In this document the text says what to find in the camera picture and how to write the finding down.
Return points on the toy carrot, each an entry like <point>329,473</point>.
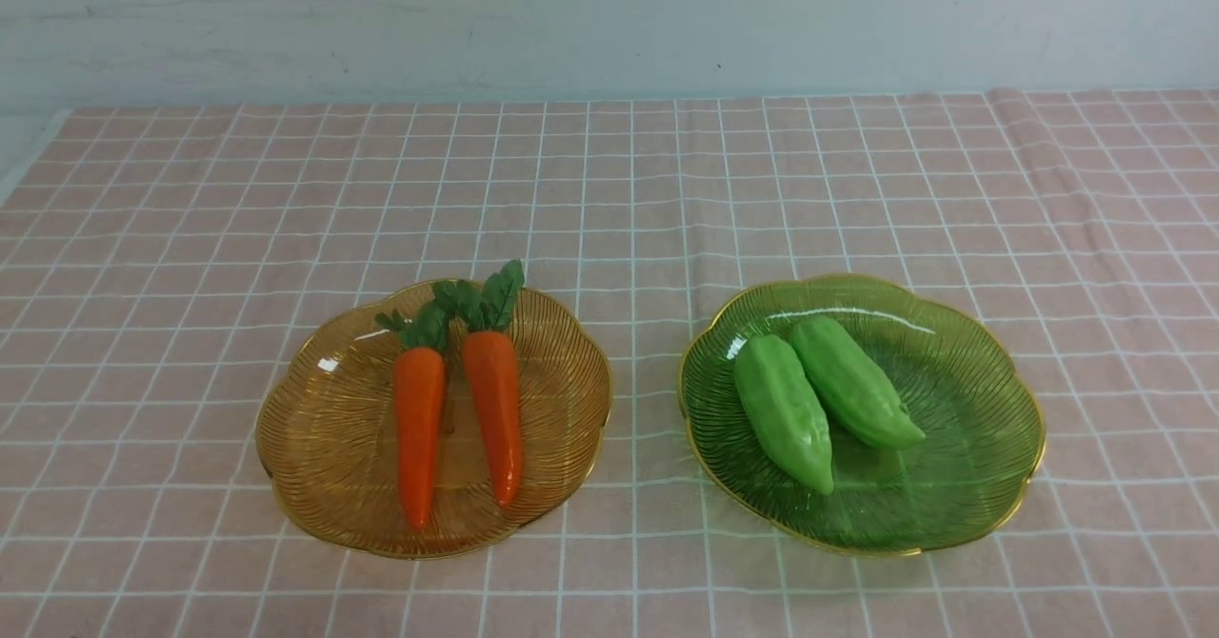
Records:
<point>490,364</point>
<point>419,380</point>

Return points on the green toy gourd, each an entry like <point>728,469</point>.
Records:
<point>852,386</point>
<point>784,411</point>

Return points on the amber ribbed plastic plate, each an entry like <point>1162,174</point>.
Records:
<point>327,434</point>

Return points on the green ribbed plastic plate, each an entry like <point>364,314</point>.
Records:
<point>985,433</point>

